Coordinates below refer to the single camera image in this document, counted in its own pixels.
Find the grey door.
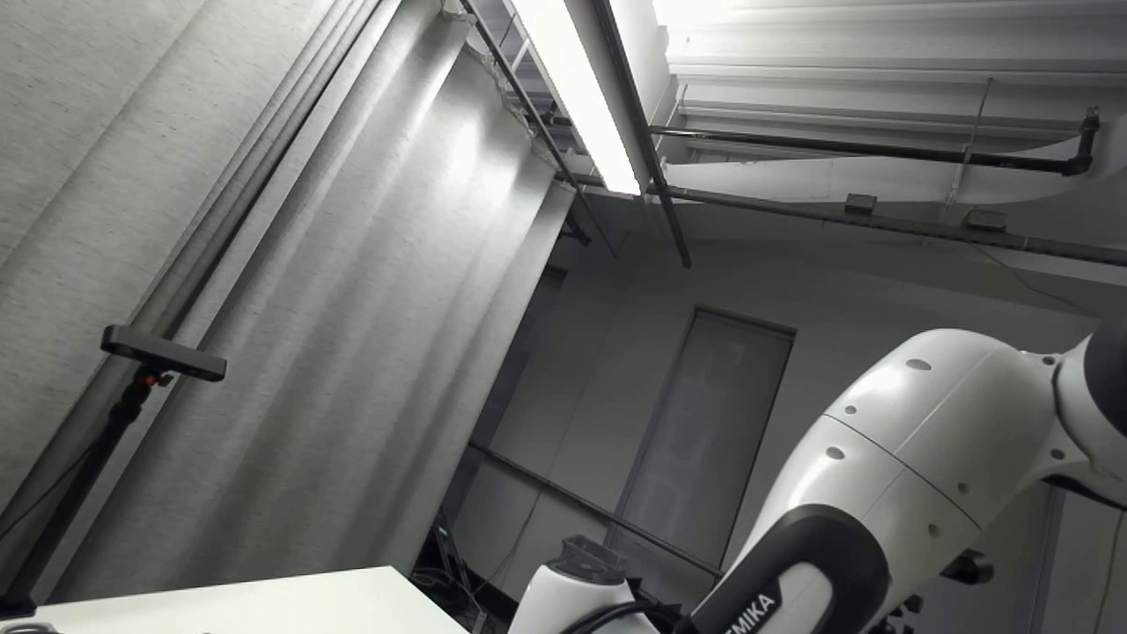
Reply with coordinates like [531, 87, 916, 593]
[614, 305, 800, 577]

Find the grey pleated curtain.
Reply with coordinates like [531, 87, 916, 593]
[58, 0, 579, 602]

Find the black ceiling pipe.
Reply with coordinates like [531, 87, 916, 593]
[648, 109, 1105, 180]

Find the black bar camera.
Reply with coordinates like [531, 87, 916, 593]
[98, 323, 230, 383]

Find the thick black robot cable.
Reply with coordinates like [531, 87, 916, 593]
[560, 595, 699, 634]

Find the black camera tripod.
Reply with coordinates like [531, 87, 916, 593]
[0, 362, 161, 625]

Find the ceiling light fixture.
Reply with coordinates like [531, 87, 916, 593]
[503, 0, 648, 196]

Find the black camera by door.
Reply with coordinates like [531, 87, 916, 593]
[938, 546, 996, 587]

